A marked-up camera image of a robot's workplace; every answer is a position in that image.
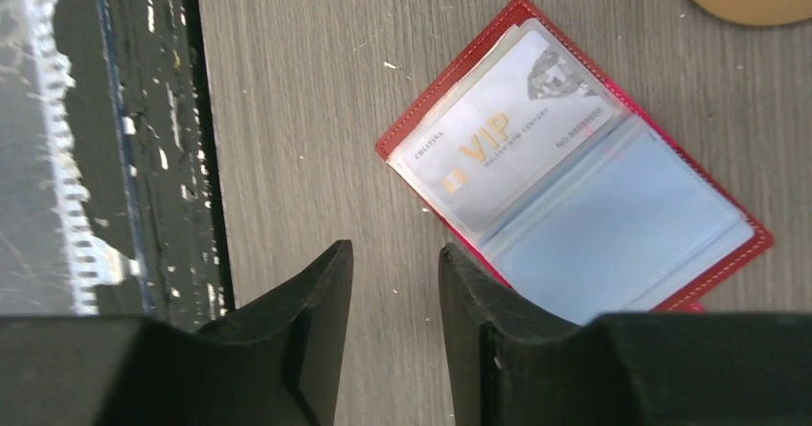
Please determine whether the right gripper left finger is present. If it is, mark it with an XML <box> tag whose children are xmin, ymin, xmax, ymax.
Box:
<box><xmin>1</xmin><ymin>240</ymin><xmax>353</xmax><ymax>425</ymax></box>

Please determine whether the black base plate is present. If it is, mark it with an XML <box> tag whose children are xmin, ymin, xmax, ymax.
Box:
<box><xmin>54</xmin><ymin>0</ymin><xmax>234</xmax><ymax>330</ymax></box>

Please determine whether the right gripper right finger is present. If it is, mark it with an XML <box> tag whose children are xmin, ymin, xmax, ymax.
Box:
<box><xmin>439</xmin><ymin>244</ymin><xmax>811</xmax><ymax>425</ymax></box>

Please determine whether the red card holder wallet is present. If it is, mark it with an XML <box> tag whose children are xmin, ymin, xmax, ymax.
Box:
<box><xmin>375</xmin><ymin>0</ymin><xmax>773</xmax><ymax>325</ymax></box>

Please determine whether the white card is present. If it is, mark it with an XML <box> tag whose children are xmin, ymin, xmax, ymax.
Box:
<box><xmin>390</xmin><ymin>22</ymin><xmax>622</xmax><ymax>234</ymax></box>

